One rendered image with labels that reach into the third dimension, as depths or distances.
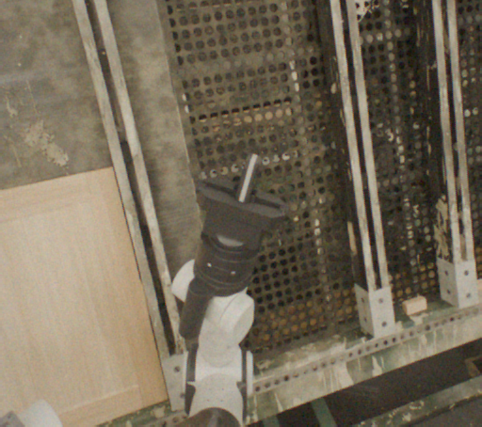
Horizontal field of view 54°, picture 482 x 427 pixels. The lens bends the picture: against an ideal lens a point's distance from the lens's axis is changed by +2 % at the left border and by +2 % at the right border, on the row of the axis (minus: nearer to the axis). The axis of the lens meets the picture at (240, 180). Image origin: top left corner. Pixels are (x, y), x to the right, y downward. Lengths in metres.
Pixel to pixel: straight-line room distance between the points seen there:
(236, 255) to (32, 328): 0.60
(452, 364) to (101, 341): 1.69
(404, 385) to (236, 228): 1.77
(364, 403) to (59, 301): 1.48
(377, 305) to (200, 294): 0.68
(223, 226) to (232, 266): 0.06
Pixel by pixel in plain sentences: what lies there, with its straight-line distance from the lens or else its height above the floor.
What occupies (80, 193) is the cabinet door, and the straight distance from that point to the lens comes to 1.05.
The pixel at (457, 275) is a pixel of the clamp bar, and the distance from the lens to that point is 1.39.
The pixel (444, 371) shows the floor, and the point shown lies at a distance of 2.42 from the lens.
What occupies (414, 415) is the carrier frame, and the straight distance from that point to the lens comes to 2.09.
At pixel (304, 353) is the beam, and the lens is 1.29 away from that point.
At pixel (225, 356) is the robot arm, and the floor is 1.23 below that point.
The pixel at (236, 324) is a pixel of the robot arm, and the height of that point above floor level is 1.40.
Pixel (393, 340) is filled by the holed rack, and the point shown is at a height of 0.88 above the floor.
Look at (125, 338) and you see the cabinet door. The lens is 1.16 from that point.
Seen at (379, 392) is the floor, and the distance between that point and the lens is 2.28.
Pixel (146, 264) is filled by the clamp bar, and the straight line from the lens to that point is 1.04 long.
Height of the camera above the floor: 2.03
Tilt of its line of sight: 43 degrees down
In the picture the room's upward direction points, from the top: straight up
